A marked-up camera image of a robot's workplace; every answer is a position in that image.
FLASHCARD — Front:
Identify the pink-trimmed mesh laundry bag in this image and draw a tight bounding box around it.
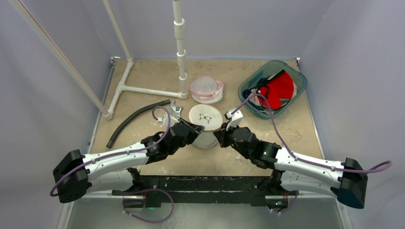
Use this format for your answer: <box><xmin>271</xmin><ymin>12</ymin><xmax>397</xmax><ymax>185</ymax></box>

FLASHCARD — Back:
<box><xmin>189</xmin><ymin>76</ymin><xmax>224</xmax><ymax>104</ymax></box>

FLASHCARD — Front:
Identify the red and black bra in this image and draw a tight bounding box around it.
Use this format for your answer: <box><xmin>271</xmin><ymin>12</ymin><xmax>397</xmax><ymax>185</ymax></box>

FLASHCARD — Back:
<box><xmin>251</xmin><ymin>70</ymin><xmax>297</xmax><ymax>111</ymax></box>

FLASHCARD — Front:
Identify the teal plastic bin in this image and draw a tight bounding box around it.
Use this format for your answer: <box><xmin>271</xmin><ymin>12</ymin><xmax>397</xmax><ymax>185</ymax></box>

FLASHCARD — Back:
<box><xmin>238</xmin><ymin>60</ymin><xmax>308</xmax><ymax>119</ymax></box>

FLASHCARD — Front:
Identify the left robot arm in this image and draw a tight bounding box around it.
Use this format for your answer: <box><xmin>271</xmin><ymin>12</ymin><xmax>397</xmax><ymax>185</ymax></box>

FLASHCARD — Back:
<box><xmin>50</xmin><ymin>120</ymin><xmax>204</xmax><ymax>203</ymax></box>

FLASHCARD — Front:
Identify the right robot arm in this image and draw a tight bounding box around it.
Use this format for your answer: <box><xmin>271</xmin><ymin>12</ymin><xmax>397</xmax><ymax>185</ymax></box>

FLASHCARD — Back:
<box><xmin>213</xmin><ymin>126</ymin><xmax>368</xmax><ymax>209</ymax></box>

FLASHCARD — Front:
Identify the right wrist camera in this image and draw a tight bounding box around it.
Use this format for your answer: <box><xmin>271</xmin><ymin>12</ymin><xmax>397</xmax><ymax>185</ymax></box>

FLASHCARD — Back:
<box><xmin>225</xmin><ymin>108</ymin><xmax>243</xmax><ymax>130</ymax></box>

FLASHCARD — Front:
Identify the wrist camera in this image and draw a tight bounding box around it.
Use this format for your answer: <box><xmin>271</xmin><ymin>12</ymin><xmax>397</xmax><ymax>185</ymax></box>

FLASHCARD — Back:
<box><xmin>225</xmin><ymin>108</ymin><xmax>243</xmax><ymax>130</ymax></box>
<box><xmin>158</xmin><ymin>111</ymin><xmax>178</xmax><ymax>128</ymax></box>

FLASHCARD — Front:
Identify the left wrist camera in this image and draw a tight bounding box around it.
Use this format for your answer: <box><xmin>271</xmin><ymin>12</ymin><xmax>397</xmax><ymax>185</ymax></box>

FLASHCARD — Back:
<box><xmin>158</xmin><ymin>111</ymin><xmax>178</xmax><ymax>128</ymax></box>

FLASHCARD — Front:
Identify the red-handled adjustable wrench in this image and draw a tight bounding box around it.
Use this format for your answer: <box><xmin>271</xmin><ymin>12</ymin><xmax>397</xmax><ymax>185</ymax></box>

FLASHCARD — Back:
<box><xmin>170</xmin><ymin>100</ymin><xmax>183</xmax><ymax>119</ymax></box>

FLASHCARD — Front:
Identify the black foam hose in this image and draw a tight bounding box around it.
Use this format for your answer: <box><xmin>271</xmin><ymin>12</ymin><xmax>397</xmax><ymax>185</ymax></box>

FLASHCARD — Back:
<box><xmin>106</xmin><ymin>99</ymin><xmax>171</xmax><ymax>149</ymax></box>

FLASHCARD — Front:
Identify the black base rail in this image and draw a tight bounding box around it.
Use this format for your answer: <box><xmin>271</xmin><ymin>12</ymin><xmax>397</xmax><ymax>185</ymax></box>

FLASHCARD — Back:
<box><xmin>124</xmin><ymin>175</ymin><xmax>287</xmax><ymax>208</ymax></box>

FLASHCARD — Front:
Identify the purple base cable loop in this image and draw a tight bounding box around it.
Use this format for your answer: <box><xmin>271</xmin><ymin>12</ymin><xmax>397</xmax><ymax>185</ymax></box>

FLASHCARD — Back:
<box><xmin>122</xmin><ymin>188</ymin><xmax>175</xmax><ymax>224</ymax></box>

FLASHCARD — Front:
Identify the white PVC pipe frame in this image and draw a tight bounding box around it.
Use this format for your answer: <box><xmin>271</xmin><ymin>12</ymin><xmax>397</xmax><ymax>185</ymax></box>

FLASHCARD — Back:
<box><xmin>9</xmin><ymin>0</ymin><xmax>188</xmax><ymax>120</ymax></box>

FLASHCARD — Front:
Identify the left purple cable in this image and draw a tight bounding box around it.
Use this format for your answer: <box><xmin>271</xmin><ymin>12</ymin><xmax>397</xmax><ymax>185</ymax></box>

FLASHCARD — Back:
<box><xmin>49</xmin><ymin>106</ymin><xmax>172</xmax><ymax>197</ymax></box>

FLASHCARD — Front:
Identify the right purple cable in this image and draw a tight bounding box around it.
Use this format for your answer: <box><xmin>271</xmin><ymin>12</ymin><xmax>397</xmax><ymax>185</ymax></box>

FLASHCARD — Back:
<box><xmin>230</xmin><ymin>93</ymin><xmax>393</xmax><ymax>175</ymax></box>

